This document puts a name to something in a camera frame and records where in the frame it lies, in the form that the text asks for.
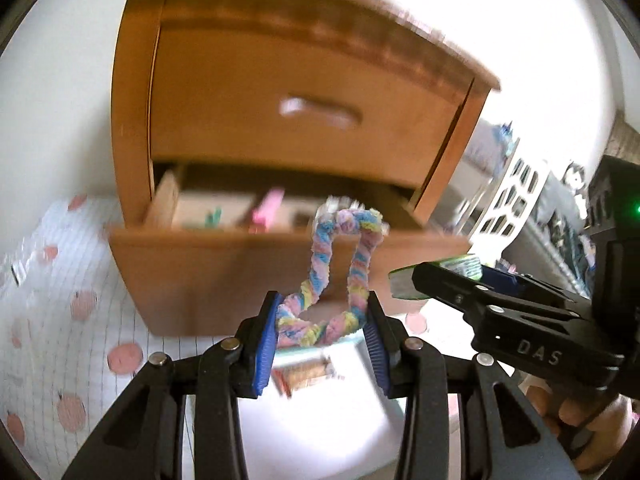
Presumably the orange snack packet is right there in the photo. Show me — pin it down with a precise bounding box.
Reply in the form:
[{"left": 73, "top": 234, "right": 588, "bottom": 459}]
[{"left": 272, "top": 357, "right": 346, "bottom": 396}]

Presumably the person's right hand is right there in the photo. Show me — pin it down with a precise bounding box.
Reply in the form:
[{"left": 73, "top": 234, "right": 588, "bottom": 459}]
[{"left": 525, "top": 385, "right": 636, "bottom": 471}]

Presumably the wooden drawer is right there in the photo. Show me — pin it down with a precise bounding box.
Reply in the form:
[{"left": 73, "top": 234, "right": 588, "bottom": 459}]
[
  {"left": 109, "top": 162, "right": 471, "bottom": 337},
  {"left": 150, "top": 27, "right": 473, "bottom": 188}
]

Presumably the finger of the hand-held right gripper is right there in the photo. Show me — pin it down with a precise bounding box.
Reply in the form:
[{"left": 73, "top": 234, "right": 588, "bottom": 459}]
[
  {"left": 480, "top": 266, "right": 593, "bottom": 311},
  {"left": 411, "top": 261, "right": 626, "bottom": 391}
]

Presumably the pastel pipe cleaner loop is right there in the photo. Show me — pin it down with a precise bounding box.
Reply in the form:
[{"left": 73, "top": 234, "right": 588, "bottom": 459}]
[{"left": 275, "top": 208, "right": 388, "bottom": 348}]

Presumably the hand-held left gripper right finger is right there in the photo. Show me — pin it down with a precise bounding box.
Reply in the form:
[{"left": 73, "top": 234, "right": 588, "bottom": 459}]
[{"left": 362, "top": 292, "right": 583, "bottom": 480}]

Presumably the white tray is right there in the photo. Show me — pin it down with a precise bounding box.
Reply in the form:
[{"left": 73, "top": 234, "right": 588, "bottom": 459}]
[{"left": 185, "top": 330, "right": 466, "bottom": 480}]

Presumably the pink hair clip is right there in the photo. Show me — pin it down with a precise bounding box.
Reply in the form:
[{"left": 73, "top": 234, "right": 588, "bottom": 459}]
[{"left": 250, "top": 187, "right": 286, "bottom": 233}]

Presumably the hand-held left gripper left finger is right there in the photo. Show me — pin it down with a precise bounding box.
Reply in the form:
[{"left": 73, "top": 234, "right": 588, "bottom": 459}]
[{"left": 62, "top": 291, "right": 286, "bottom": 480}]

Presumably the checked peach print bedsheet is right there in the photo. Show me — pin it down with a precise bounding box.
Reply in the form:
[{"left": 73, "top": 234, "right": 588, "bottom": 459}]
[{"left": 0, "top": 195, "right": 201, "bottom": 476}]

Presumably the closed wooden drawer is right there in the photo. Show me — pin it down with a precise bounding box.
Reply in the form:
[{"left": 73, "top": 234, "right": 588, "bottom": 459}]
[{"left": 150, "top": 27, "right": 473, "bottom": 188}]

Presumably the white lattice basket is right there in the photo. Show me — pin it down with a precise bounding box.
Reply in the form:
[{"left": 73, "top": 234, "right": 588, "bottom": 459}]
[{"left": 470, "top": 140, "right": 553, "bottom": 241}]

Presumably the wooden nightstand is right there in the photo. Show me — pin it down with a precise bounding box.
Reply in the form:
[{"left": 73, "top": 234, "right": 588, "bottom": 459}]
[{"left": 109, "top": 0, "right": 502, "bottom": 337}]

